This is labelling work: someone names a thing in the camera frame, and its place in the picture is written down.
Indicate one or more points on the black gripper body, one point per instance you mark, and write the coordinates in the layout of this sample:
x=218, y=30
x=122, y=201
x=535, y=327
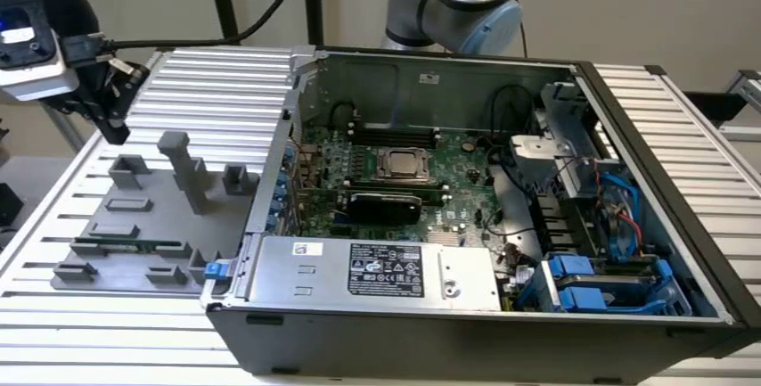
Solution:
x=80, y=11

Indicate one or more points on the green RAM stick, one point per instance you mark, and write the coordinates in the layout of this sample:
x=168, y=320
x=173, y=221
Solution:
x=118, y=245

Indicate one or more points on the black RAM slots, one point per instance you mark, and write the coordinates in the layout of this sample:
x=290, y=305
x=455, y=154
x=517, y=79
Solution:
x=391, y=136

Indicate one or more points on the grey parts rack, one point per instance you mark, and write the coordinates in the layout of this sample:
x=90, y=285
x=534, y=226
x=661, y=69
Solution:
x=136, y=225

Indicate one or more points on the small black box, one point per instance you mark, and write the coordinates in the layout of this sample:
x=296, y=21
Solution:
x=8, y=205

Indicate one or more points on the blue plastic latch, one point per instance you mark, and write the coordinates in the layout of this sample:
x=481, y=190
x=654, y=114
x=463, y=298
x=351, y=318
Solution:
x=217, y=269

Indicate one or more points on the silver power supply unit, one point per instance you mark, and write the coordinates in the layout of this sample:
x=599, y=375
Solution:
x=321, y=274

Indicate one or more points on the black graphics card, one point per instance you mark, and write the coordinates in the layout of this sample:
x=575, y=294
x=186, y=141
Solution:
x=382, y=210

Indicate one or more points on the green motherboard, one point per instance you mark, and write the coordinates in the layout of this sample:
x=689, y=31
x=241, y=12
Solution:
x=463, y=167

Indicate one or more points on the grey metal drive cage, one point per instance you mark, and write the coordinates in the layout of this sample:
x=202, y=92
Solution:
x=534, y=150

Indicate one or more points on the black open PC case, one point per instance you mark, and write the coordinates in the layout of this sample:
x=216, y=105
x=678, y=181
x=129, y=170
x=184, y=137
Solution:
x=451, y=341

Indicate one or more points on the blue disk bay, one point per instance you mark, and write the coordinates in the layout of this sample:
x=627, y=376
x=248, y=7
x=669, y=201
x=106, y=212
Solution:
x=573, y=270

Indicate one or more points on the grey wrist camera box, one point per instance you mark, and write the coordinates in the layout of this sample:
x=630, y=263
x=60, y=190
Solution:
x=36, y=78

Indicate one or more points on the CPU socket with metal frame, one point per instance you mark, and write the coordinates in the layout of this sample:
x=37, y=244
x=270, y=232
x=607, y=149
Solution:
x=403, y=163

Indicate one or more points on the aluminium frame rail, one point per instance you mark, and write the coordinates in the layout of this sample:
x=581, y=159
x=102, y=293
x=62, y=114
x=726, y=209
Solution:
x=742, y=87

